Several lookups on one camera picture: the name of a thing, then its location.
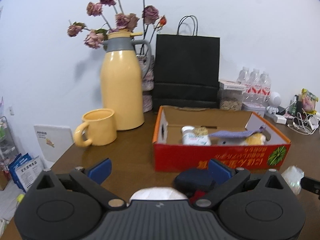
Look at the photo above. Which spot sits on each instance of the white wall socket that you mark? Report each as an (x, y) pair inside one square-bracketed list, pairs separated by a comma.
[(11, 110)]

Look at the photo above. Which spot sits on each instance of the stack of blue white packets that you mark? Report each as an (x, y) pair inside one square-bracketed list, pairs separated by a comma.
[(25, 172)]

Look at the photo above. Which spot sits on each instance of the black paper bag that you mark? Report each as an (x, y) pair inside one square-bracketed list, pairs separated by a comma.
[(186, 65)]

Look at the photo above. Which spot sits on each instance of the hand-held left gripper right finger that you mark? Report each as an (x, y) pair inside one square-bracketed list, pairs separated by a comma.
[(220, 171)]

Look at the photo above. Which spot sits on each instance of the yellow pink snack packet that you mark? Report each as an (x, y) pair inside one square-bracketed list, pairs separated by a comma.
[(308, 101)]

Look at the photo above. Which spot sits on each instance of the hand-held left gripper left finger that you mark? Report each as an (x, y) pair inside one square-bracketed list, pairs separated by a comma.
[(100, 170)]

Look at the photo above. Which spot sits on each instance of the white plug adapter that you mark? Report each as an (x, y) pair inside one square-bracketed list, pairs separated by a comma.
[(313, 122)]

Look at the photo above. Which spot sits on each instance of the yellow white plush toy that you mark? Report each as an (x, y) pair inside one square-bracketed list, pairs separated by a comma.
[(255, 140)]

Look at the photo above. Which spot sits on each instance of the dried pink roses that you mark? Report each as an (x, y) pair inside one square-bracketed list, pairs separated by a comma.
[(123, 21)]

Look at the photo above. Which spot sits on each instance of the white charger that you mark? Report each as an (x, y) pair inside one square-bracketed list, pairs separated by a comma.
[(280, 119)]

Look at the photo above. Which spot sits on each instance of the red fabric rose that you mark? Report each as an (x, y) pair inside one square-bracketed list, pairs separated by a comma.
[(198, 195)]

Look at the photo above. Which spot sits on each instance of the beige speckled soap bar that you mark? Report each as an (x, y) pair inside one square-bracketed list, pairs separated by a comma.
[(200, 130)]

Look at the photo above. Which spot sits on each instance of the metal storage rack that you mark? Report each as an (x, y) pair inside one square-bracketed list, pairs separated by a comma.
[(6, 140)]

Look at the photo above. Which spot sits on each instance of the clear seed container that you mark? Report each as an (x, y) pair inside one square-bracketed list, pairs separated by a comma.
[(230, 100)]

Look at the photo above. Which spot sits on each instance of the yellow thermos jug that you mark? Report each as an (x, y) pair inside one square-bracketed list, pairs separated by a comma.
[(122, 87)]

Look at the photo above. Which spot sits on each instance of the white cotton swab container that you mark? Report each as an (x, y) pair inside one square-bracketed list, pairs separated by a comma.
[(195, 138)]

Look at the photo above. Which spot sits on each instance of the white robot toy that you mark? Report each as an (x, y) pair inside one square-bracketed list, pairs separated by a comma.
[(275, 98)]

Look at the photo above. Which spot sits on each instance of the red cardboard box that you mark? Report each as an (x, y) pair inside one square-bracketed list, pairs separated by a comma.
[(180, 157)]

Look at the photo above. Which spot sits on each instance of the navy zip pouch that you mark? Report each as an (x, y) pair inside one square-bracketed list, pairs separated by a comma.
[(192, 181)]

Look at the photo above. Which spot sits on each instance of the grey tin box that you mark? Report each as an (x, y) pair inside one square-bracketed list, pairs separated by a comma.
[(253, 108)]

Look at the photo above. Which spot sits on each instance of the black upright device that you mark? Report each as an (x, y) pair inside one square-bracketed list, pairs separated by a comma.
[(296, 105)]

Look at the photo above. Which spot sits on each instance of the iridescent plastic bag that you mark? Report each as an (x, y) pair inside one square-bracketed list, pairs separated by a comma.
[(292, 178)]

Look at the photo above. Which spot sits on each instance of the yellow mug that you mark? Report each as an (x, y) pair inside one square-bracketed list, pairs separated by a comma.
[(100, 127)]

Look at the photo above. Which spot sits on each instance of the purple knitted cloth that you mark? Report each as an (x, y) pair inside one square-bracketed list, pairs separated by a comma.
[(232, 134)]

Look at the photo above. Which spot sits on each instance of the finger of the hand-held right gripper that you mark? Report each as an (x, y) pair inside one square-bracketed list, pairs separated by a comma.
[(311, 183)]

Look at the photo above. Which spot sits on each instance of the black charger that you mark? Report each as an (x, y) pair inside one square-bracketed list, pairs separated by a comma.
[(283, 110)]

